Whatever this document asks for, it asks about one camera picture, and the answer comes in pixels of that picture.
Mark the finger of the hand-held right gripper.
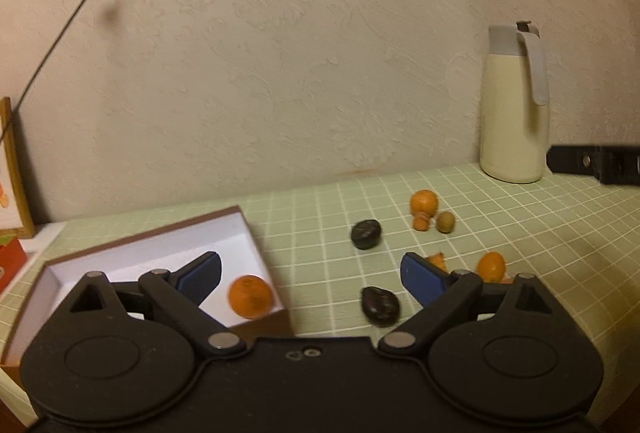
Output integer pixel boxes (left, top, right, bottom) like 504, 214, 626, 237
547, 144, 640, 186

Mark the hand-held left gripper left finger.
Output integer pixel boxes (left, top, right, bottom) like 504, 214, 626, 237
60, 251, 248, 356

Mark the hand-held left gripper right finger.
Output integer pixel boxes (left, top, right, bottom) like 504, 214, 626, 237
376, 252, 571, 356

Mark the white cardboard box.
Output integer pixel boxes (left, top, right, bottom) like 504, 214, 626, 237
0, 206, 293, 369

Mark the dark brown chestnut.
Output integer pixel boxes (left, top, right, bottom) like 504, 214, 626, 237
350, 219, 382, 250
361, 285, 399, 327

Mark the oval orange kumquat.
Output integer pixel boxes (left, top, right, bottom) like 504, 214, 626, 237
476, 251, 507, 284

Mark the round orange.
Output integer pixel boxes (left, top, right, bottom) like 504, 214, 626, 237
228, 274, 275, 319

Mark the orange tangerine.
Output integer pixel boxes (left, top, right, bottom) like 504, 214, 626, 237
410, 190, 439, 216

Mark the green checked tablecloth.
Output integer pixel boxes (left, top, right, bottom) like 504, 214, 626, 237
0, 162, 640, 429

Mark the cream thermos jug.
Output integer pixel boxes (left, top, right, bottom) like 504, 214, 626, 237
480, 20, 551, 184

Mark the red box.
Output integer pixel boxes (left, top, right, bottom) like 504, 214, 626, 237
0, 238, 27, 294

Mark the wooden picture frame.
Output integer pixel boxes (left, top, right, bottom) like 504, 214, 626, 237
0, 96, 36, 239

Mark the black cable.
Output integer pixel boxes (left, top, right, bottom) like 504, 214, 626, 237
0, 0, 115, 144

